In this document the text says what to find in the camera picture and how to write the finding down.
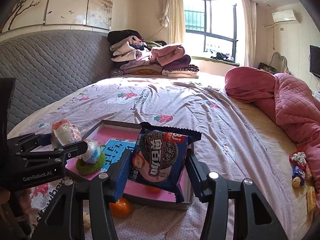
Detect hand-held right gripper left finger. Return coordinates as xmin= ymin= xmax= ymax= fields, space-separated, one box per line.
xmin=30 ymin=152 xmax=140 ymax=240

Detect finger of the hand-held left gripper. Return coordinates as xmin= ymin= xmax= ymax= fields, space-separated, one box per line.
xmin=7 ymin=132 xmax=53 ymax=154
xmin=14 ymin=140 xmax=88 ymax=168

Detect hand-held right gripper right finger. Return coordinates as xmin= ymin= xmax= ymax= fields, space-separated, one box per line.
xmin=186 ymin=152 xmax=288 ymax=240

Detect plastic-wrapped blue white ball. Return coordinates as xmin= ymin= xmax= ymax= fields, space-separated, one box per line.
xmin=51 ymin=119 xmax=100 ymax=165

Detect green fuzzy ring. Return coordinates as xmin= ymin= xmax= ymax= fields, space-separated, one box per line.
xmin=76 ymin=151 xmax=106 ymax=176

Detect orange without stem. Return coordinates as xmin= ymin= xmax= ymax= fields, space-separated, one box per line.
xmin=109 ymin=197 xmax=133 ymax=217

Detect blue cookie packet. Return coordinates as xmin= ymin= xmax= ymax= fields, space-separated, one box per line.
xmin=127 ymin=122 xmax=202 ymax=204

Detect shallow brown cardboard box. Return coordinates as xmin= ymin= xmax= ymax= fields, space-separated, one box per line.
xmin=64 ymin=119 xmax=196 ymax=212

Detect walnut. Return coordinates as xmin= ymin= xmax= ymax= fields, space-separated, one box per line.
xmin=82 ymin=211 xmax=91 ymax=230

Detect pink book with blue label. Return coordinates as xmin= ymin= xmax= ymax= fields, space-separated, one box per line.
xmin=66 ymin=127 xmax=188 ymax=203

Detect grey quilted headboard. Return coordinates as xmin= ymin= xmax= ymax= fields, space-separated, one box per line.
xmin=0 ymin=29 xmax=118 ymax=133

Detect beige bed sheet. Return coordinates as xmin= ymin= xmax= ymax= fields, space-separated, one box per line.
xmin=227 ymin=97 xmax=320 ymax=230

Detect red white knitted toy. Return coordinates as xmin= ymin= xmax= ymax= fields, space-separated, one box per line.
xmin=289 ymin=152 xmax=307 ymax=166

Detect cream folded garment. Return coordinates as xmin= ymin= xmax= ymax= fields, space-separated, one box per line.
xmin=162 ymin=70 xmax=200 ymax=79

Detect leopard print garment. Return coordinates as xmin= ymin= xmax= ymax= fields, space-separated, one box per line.
xmin=162 ymin=64 xmax=200 ymax=73

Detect lilac folded garment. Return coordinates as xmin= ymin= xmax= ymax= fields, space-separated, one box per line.
xmin=120 ymin=55 xmax=163 ymax=70

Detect dark purple garment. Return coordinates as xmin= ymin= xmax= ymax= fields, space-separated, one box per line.
xmin=162 ymin=54 xmax=192 ymax=71

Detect yellow snack packet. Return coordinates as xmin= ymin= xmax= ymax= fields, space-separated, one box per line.
xmin=306 ymin=186 xmax=318 ymax=213

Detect green windowsill mat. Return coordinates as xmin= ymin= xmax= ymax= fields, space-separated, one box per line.
xmin=191 ymin=55 xmax=240 ymax=67

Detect dark clothes on windowsill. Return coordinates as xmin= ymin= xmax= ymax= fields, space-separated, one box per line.
xmin=210 ymin=52 xmax=235 ymax=63

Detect pink quilted duvet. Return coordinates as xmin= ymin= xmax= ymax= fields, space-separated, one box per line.
xmin=224 ymin=66 xmax=320 ymax=200

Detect pink fleece garment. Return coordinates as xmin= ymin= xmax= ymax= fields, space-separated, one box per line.
xmin=149 ymin=44 xmax=186 ymax=67

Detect black garment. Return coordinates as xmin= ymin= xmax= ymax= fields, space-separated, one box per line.
xmin=107 ymin=30 xmax=142 ymax=46

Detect dark bag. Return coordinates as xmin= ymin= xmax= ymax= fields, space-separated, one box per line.
xmin=257 ymin=62 xmax=275 ymax=74

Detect green cloth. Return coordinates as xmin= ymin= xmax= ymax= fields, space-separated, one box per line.
xmin=144 ymin=40 xmax=167 ymax=49

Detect white heart-shaped chair back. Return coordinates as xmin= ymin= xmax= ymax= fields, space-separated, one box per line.
xmin=271 ymin=52 xmax=288 ymax=73

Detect cream curtain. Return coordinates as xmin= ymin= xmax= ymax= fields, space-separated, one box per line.
xmin=168 ymin=0 xmax=187 ymax=47
xmin=240 ymin=0 xmax=258 ymax=68

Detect black framed window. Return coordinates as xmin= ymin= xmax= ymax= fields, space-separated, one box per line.
xmin=183 ymin=0 xmax=238 ymax=64

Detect knotted white curtain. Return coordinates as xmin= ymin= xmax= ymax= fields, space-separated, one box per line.
xmin=160 ymin=0 xmax=171 ymax=28

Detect black flat television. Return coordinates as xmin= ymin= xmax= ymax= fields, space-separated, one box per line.
xmin=309 ymin=45 xmax=320 ymax=78

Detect white air conditioner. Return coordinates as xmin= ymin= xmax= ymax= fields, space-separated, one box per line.
xmin=272 ymin=9 xmax=300 ymax=23

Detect blossom painted wall panel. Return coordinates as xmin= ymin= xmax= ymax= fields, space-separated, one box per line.
xmin=0 ymin=0 xmax=54 ymax=33
xmin=45 ymin=0 xmax=93 ymax=25
xmin=86 ymin=0 xmax=115 ymax=29

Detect air conditioner hose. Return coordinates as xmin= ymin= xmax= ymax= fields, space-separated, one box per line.
xmin=264 ymin=22 xmax=277 ymax=50

